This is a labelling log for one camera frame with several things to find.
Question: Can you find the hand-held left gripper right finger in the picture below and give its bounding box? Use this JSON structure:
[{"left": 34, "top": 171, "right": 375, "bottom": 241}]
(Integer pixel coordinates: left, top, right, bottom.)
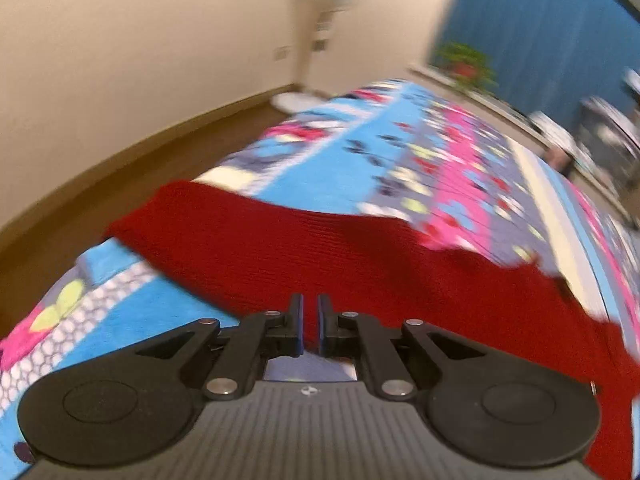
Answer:
[{"left": 317, "top": 293, "right": 488, "bottom": 401}]

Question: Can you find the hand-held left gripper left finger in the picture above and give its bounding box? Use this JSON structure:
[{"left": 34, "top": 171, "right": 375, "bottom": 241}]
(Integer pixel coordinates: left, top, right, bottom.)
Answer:
[{"left": 132, "top": 293, "right": 305, "bottom": 401}]

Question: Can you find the red knitted sweater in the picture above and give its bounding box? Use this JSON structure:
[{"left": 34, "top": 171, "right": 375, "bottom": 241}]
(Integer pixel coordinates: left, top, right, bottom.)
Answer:
[{"left": 104, "top": 181, "right": 640, "bottom": 478}]

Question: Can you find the white clothes pile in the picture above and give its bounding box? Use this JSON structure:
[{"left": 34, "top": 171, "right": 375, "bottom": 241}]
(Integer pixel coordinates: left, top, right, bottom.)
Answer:
[{"left": 530, "top": 110, "right": 576, "bottom": 153}]

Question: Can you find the floral striped blanket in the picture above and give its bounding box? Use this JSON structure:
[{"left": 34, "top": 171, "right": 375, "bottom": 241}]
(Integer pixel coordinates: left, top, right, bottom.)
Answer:
[{"left": 0, "top": 78, "right": 640, "bottom": 480}]

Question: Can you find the potted green plant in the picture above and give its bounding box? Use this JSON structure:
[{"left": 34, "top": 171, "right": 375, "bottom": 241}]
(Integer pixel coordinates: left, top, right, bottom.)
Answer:
[{"left": 432, "top": 41, "right": 498, "bottom": 93}]

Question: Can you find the clear plastic storage bin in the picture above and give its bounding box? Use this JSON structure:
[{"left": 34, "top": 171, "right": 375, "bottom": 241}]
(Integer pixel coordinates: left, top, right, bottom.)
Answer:
[{"left": 575, "top": 95, "right": 640, "bottom": 191}]

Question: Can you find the white standing fan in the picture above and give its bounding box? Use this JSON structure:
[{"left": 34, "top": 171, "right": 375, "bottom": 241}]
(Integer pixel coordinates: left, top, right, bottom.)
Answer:
[{"left": 270, "top": 0, "right": 368, "bottom": 113}]

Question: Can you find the blue curtain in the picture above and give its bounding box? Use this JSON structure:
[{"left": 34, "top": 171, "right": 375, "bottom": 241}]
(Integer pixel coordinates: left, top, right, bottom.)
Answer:
[{"left": 425, "top": 0, "right": 640, "bottom": 136}]

